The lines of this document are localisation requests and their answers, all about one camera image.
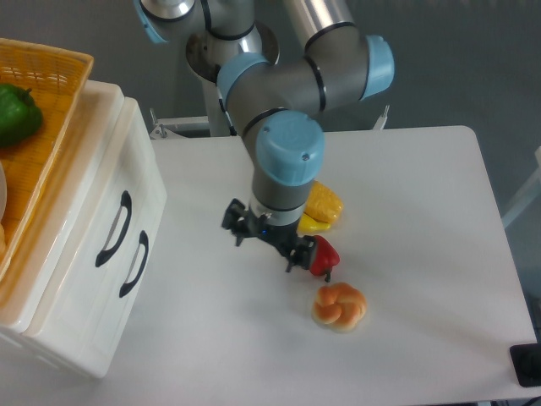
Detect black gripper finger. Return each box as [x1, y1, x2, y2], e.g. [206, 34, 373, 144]
[285, 235, 317, 272]
[221, 199, 254, 247]

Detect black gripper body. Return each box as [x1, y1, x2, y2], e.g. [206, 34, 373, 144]
[247, 209, 300, 258]

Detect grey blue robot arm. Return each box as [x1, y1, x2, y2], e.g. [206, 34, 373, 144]
[134, 1, 395, 278]

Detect white drawer cabinet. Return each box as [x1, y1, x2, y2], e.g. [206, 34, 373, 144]
[0, 80, 128, 373]

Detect red bell pepper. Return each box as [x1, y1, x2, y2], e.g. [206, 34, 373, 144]
[309, 235, 341, 283]

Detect yellow bell pepper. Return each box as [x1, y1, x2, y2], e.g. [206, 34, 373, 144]
[298, 213, 331, 234]

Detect yellow corn cob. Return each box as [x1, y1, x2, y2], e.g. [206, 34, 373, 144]
[304, 181, 344, 224]

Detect knotted bread roll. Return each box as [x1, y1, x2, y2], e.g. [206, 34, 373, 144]
[311, 283, 368, 332]

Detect yellow wicker basket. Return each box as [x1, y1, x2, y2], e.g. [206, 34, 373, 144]
[1, 38, 94, 292]

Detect white plate in basket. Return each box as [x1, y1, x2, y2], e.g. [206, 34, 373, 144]
[0, 163, 8, 220]

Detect green bell pepper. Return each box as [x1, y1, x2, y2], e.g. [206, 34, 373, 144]
[1, 83, 43, 148]

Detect black device at edge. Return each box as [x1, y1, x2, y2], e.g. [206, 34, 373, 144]
[510, 343, 541, 387]

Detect black lower drawer handle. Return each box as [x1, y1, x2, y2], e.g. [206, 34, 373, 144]
[118, 230, 150, 299]

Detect black drawer handle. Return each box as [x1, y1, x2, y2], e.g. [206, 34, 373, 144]
[95, 190, 132, 267]
[118, 230, 150, 299]

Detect black top drawer handle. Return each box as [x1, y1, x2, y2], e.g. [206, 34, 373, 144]
[95, 190, 132, 267]

